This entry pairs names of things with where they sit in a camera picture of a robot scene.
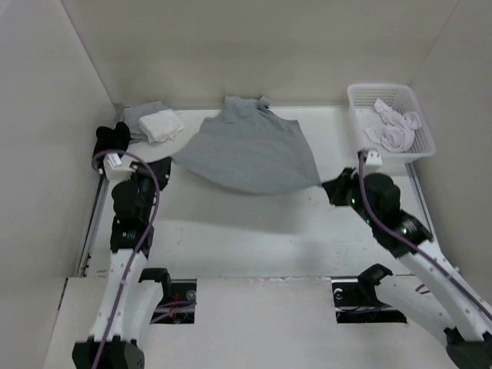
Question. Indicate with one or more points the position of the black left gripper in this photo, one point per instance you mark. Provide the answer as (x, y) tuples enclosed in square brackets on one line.
[(162, 167)]

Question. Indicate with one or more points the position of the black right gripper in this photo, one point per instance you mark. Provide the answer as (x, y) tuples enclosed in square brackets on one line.
[(337, 187)]

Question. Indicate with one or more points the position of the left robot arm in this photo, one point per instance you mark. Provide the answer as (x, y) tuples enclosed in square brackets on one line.
[(132, 290)]

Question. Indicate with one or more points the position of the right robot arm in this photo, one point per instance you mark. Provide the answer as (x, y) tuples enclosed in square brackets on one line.
[(451, 312)]

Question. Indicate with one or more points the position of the folded white tank top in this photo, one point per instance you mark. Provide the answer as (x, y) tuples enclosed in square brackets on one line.
[(161, 126)]

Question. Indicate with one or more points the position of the folded light grey tank top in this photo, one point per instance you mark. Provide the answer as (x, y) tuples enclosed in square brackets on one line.
[(131, 116)]

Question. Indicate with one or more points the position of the black tank top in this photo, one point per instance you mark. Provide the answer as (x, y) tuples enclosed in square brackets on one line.
[(117, 138)]

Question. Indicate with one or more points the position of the pale pink tank top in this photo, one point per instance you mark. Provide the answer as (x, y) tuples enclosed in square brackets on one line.
[(397, 131)]

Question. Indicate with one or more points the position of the white plastic basket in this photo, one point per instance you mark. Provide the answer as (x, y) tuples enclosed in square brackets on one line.
[(402, 99)]

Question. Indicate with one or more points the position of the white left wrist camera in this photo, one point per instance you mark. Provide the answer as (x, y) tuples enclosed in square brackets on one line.
[(116, 168)]

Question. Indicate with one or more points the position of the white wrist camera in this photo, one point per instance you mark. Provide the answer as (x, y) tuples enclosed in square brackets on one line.
[(116, 168), (370, 158)]

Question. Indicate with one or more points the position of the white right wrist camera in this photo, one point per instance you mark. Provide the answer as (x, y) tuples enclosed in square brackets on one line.
[(370, 158)]

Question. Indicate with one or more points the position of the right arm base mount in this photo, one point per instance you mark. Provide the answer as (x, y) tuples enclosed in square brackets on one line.
[(353, 306)]

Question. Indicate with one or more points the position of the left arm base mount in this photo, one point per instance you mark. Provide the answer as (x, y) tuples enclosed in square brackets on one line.
[(178, 305)]

